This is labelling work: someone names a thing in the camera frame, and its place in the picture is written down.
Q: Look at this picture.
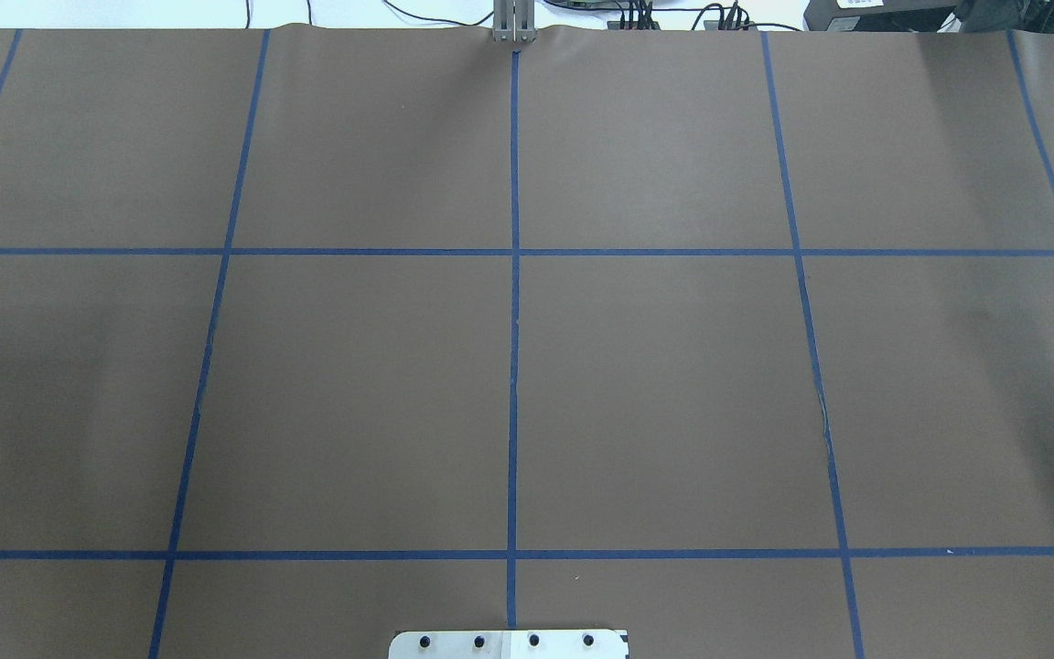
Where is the black device on table edge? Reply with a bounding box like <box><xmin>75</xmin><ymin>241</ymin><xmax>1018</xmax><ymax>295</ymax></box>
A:
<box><xmin>803</xmin><ymin>1</ymin><xmax>1054</xmax><ymax>34</ymax></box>

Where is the aluminium frame post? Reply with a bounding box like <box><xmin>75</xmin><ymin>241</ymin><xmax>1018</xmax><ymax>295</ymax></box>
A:
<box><xmin>490</xmin><ymin>0</ymin><xmax>538</xmax><ymax>45</ymax></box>

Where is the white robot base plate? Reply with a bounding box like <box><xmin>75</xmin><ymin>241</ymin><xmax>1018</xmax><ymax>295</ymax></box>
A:
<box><xmin>386</xmin><ymin>629</ymin><xmax>630</xmax><ymax>658</ymax></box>

